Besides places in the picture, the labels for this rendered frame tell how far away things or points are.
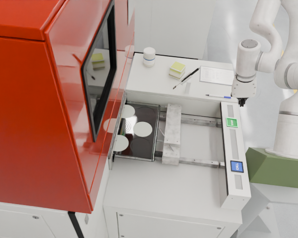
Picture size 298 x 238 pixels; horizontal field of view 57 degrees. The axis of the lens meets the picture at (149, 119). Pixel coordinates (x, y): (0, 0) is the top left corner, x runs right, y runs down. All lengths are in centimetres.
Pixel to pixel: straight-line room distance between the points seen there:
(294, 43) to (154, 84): 71
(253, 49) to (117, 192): 84
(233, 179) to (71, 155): 84
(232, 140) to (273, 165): 22
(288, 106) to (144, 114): 70
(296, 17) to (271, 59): 32
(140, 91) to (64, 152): 100
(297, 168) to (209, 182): 39
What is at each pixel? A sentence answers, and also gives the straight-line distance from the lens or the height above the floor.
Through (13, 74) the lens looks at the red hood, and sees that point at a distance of 45.
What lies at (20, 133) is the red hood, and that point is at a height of 159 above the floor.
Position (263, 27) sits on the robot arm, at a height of 146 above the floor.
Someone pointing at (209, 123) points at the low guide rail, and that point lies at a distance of 158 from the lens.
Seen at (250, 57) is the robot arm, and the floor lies 139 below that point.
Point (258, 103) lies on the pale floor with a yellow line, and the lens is 311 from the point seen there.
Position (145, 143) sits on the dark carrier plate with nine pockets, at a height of 90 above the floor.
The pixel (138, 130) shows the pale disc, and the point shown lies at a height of 90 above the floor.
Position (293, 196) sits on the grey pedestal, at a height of 82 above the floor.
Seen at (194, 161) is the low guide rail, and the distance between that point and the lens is 140.
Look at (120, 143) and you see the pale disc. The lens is 136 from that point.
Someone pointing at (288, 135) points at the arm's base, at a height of 108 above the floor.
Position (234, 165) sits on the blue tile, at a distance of 130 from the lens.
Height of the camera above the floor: 201
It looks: 49 degrees down
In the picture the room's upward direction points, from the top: 5 degrees clockwise
